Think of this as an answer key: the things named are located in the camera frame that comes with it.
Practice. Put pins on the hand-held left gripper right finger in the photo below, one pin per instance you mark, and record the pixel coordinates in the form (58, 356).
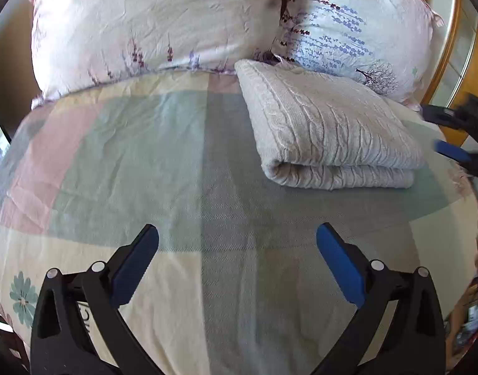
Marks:
(339, 262)

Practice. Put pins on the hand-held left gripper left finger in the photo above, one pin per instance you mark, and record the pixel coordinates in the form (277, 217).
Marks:
(134, 262)

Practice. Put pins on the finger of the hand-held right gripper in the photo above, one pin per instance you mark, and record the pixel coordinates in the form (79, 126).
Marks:
(444, 116)
(453, 154)

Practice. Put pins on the grey knitted blanket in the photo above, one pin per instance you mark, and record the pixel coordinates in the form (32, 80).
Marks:
(325, 125)

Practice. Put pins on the wooden headboard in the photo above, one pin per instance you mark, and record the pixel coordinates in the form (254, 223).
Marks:
(453, 58)

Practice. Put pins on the pastel checked bed sheet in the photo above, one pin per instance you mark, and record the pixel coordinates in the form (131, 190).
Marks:
(192, 187)

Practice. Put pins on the lavender print pillow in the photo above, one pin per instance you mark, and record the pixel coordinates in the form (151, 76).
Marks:
(352, 27)

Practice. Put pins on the pink floral pillow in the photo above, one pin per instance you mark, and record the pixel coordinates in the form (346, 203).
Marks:
(153, 27)

